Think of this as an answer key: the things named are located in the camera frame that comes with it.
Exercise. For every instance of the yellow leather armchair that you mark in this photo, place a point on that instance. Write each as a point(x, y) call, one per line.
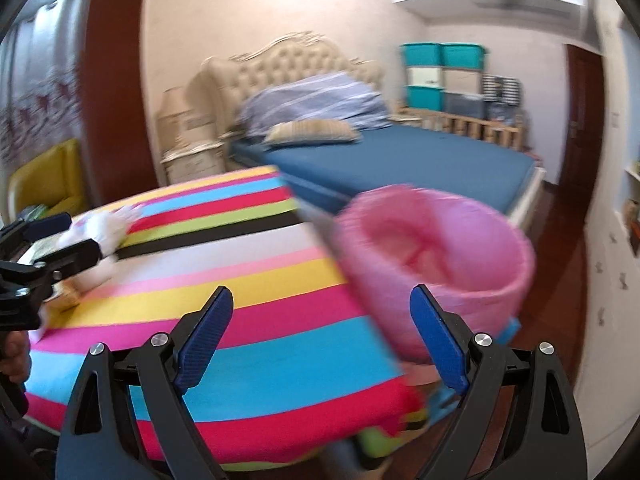
point(54, 179)

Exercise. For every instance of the beige tufted headboard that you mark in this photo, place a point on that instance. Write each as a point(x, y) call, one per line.
point(230, 82)

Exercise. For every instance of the lace floral curtain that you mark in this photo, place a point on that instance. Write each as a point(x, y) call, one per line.
point(40, 63)

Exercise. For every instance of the pink lined trash bin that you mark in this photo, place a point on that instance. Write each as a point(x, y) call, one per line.
point(470, 257)

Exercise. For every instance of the grey clear storage box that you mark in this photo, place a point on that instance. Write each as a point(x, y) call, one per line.
point(464, 104)

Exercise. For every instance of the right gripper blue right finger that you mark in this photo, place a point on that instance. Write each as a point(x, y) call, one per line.
point(444, 335)

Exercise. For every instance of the pink foam fruit net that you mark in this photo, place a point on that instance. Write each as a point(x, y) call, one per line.
point(109, 229)

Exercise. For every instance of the dark wooden door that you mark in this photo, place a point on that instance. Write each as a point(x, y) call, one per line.
point(584, 133)

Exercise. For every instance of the blue grey folded duvet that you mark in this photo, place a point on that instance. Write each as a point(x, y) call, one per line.
point(335, 96)

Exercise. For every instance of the teal storage box lower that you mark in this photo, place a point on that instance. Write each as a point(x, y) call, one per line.
point(427, 98)

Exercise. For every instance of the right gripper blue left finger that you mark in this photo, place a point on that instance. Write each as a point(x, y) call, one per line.
point(197, 335)

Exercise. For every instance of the wooden crib rail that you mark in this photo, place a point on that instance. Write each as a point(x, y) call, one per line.
point(489, 131)

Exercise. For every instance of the dark red wooden pillar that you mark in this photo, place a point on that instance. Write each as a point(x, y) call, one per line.
point(116, 142)

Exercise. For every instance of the beige storage box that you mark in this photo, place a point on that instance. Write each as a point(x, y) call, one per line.
point(462, 81)

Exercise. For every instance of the teal storage box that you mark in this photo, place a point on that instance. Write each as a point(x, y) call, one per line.
point(422, 54)
point(427, 98)
point(462, 56)

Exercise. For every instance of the cream bedside table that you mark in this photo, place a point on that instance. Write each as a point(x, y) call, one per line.
point(193, 162)

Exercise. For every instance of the white storage box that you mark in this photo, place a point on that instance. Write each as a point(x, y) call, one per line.
point(424, 76)

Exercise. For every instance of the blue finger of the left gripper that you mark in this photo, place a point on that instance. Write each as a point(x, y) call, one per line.
point(65, 259)
point(21, 234)

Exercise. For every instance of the teal storage box top left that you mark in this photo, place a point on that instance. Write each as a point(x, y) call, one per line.
point(422, 54)

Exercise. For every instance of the person's left hand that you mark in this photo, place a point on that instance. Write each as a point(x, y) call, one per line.
point(15, 363)

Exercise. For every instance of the white cabinet with shelves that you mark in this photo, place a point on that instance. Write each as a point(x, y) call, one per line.
point(607, 385)

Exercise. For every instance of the striped brown pillow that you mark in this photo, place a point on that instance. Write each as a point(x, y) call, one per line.
point(311, 132)

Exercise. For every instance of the teal storage box top right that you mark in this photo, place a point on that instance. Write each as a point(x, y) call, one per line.
point(462, 56)

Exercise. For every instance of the black white checked bag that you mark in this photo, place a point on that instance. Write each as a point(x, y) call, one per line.
point(501, 89)

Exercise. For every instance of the rainbow striped table cloth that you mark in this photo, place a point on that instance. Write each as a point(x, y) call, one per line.
point(252, 323)

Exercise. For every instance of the bed with blue sheet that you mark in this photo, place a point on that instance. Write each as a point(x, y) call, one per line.
point(325, 178)

